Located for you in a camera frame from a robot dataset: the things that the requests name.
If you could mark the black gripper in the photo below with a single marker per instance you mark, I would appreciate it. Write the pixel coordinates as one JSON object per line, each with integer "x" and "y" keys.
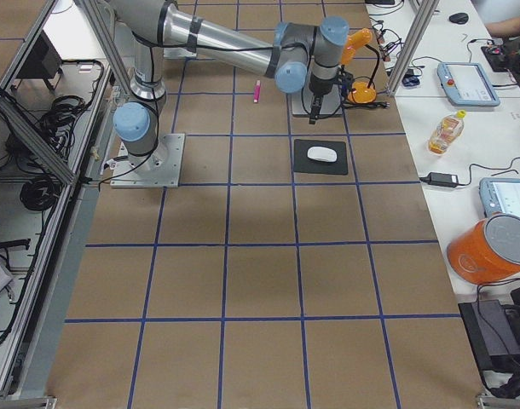
{"x": 317, "y": 86}

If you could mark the white computer mouse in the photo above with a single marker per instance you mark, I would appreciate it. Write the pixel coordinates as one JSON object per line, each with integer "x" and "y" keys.
{"x": 322, "y": 154}

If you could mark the pink marker pen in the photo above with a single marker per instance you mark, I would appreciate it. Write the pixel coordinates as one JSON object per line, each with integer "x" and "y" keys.
{"x": 257, "y": 91}

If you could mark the black mousepad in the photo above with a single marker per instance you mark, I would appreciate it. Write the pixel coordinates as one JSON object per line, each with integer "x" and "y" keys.
{"x": 302, "y": 164}

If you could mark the black computer mouse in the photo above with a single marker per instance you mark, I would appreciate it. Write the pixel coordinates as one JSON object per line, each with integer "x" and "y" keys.
{"x": 460, "y": 18}

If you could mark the silver closed laptop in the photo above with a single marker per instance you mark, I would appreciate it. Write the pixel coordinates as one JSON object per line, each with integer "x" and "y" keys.
{"x": 302, "y": 100}

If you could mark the orange desk lamp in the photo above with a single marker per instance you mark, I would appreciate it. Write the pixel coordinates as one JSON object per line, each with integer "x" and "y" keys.
{"x": 364, "y": 71}

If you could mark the orange juice bottle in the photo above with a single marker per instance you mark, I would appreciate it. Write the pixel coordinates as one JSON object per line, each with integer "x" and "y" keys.
{"x": 446, "y": 132}

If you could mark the black power adapter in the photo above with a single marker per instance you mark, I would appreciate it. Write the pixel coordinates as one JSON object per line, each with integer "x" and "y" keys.
{"x": 442, "y": 179}

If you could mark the upper teach pendant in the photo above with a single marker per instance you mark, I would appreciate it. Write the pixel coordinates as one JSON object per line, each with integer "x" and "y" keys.
{"x": 466, "y": 85}

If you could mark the teach pendant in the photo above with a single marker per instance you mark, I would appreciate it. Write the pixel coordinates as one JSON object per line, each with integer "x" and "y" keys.
{"x": 500, "y": 195}
{"x": 466, "y": 85}

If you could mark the lower teach pendant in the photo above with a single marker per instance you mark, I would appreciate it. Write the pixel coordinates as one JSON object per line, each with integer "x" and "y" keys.
{"x": 500, "y": 195}

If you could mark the orange cylindrical container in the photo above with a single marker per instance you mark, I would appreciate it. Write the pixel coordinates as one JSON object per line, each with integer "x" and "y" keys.
{"x": 488, "y": 252}

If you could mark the black box under table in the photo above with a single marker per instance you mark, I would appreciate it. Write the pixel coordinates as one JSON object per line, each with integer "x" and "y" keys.
{"x": 493, "y": 330}

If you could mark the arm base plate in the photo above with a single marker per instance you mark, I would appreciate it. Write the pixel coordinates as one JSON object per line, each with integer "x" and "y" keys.
{"x": 162, "y": 169}
{"x": 178, "y": 53}

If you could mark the aluminium frame post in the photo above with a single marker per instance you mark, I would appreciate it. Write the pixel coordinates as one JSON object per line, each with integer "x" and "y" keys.
{"x": 413, "y": 39}

